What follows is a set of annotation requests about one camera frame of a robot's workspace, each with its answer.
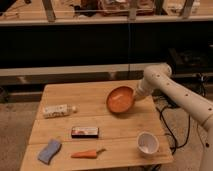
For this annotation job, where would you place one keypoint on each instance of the orange ceramic bowl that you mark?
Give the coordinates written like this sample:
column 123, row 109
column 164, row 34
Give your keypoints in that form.
column 120, row 99

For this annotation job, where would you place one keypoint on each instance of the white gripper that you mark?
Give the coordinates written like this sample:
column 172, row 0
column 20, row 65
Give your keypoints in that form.
column 141, row 91

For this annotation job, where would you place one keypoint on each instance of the black box on shelf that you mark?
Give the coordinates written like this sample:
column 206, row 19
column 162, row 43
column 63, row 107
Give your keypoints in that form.
column 184, row 61

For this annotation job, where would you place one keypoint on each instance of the white paper cup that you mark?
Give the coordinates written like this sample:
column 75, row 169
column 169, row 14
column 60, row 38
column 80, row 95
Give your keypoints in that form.
column 147, row 143

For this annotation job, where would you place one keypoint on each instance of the blue sponge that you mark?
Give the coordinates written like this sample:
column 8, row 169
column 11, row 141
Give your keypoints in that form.
column 49, row 151

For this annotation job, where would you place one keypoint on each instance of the orange toy carrot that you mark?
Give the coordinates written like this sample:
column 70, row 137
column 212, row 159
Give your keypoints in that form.
column 91, row 154

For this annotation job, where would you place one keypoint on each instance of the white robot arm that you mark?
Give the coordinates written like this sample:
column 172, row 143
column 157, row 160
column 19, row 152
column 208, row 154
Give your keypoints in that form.
column 199, row 108

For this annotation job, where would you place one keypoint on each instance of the small red white box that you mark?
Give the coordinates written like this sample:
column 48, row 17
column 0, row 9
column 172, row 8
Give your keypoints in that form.
column 85, row 132

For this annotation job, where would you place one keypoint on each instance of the metal shelf rack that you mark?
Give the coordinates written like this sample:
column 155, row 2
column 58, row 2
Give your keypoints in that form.
column 58, row 41

